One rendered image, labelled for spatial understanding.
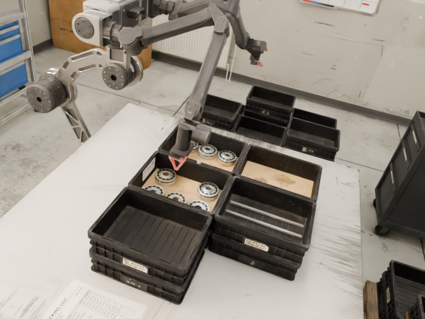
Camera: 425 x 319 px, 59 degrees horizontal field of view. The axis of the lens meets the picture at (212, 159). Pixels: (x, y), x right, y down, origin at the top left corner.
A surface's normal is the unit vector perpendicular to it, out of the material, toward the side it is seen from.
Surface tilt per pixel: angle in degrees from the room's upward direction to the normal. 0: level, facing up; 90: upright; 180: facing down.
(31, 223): 0
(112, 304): 0
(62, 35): 90
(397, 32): 90
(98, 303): 0
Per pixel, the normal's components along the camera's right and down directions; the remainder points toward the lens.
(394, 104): -0.29, 0.54
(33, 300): 0.14, -0.79
